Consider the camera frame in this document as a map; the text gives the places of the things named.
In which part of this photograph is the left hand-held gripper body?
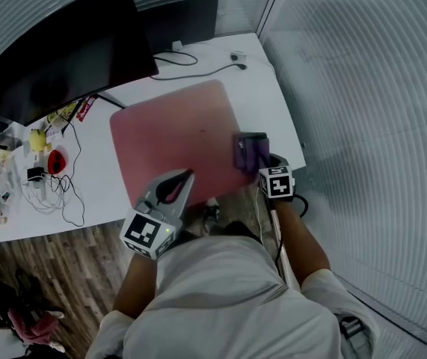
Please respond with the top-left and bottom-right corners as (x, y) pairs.
(119, 204), (184, 262)

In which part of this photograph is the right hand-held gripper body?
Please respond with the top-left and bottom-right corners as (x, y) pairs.
(258, 154), (297, 200)

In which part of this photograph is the purple cloth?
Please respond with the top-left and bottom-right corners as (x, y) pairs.
(232, 132), (271, 175)

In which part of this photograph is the pink desk mat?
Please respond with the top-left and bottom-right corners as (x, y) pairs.
(108, 79), (259, 209)

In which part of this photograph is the person's right forearm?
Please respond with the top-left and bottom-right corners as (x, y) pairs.
(274, 198), (330, 287)

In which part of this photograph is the person's left forearm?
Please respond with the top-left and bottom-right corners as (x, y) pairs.
(112, 254), (158, 319)

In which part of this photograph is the red glossy object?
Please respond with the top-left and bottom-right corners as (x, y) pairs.
(47, 146), (68, 174)

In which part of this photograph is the black monitor stand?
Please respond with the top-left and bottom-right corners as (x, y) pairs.
(98, 91), (127, 110)

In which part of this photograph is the person's white shirt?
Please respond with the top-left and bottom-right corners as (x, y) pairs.
(85, 233), (382, 359)

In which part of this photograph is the yellow plush toy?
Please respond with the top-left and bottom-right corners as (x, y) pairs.
(28, 128), (48, 152)

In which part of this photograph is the red checkered fabric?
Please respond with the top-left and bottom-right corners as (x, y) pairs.
(7, 304), (67, 353)

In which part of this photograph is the black monitor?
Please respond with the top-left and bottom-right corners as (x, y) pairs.
(0, 0), (160, 127)

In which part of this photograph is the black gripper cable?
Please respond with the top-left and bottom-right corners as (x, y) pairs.
(274, 194), (310, 276)

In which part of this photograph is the tangled black cable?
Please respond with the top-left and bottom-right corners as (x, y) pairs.
(50, 120), (86, 227)

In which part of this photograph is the white cable bundle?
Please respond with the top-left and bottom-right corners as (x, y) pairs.
(20, 177), (68, 213)

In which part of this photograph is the black power cable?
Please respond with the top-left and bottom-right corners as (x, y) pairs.
(152, 49), (248, 81)

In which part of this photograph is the black strap buckle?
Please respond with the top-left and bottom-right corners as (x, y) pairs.
(338, 316), (363, 351)

